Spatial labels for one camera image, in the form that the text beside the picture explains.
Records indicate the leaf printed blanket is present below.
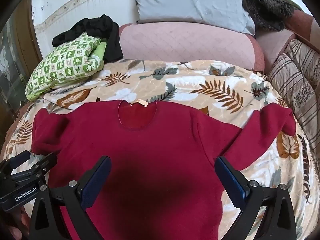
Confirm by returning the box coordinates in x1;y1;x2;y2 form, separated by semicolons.
0;59;320;240

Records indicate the green patterned pillow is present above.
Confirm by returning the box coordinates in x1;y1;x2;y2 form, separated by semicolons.
25;32;108;102

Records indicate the dark fur-trimmed coat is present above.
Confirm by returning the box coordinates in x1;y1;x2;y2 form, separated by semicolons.
244;0;304;32

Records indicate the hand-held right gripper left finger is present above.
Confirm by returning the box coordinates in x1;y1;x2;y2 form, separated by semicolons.
29;156;112;240

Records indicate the pink quilted cushion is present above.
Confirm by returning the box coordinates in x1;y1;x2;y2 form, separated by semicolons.
119;23;265;72

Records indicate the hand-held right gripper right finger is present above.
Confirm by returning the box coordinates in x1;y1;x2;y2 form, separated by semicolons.
214;156;298;240

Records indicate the pink upholstered bed frame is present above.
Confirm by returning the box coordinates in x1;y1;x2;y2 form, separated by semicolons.
255;11;317;73

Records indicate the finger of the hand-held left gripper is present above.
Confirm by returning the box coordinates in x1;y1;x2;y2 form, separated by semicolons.
0;151;31;178
10;152;58;180

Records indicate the wooden glazed door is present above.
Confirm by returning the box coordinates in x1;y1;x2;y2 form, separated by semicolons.
0;12;43;105

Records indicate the grey pillow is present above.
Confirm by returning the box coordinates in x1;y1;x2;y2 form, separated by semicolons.
134;0;257;36

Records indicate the dark red sweater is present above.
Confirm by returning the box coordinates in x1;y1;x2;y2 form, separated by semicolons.
31;99;297;240

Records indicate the black garment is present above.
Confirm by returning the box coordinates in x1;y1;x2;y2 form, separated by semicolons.
52;14;124;63

